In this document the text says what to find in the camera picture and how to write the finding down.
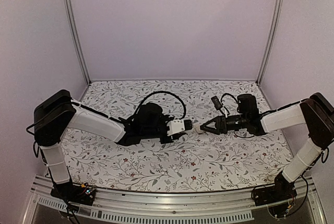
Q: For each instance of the right aluminium frame post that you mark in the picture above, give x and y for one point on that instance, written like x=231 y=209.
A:
x=270 y=41

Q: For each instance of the white earbud charging case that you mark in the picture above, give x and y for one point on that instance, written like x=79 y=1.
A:
x=198 y=130

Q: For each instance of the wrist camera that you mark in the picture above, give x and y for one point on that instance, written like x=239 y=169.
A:
x=219 y=106
x=178 y=126

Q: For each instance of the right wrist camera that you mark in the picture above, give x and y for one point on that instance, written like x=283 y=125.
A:
x=219 y=106

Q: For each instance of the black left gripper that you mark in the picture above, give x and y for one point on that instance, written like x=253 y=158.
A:
x=167 y=141

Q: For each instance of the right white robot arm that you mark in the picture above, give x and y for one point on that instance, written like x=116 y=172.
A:
x=315 y=112

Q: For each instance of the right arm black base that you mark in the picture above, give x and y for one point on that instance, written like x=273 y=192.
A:
x=282 y=190

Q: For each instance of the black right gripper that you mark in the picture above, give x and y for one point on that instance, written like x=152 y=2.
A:
x=222 y=126

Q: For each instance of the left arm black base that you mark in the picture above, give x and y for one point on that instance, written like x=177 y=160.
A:
x=72 y=193

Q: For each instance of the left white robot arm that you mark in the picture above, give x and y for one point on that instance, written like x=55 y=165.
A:
x=60 y=112

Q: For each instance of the left aluminium frame post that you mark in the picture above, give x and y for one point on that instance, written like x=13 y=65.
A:
x=76 y=41

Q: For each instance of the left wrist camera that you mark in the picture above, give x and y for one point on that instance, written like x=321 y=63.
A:
x=178 y=126

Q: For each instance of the floral patterned mat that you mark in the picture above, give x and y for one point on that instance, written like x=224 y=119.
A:
x=193 y=163

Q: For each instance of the aluminium frame post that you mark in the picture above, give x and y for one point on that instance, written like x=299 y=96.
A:
x=76 y=41
x=270 y=41

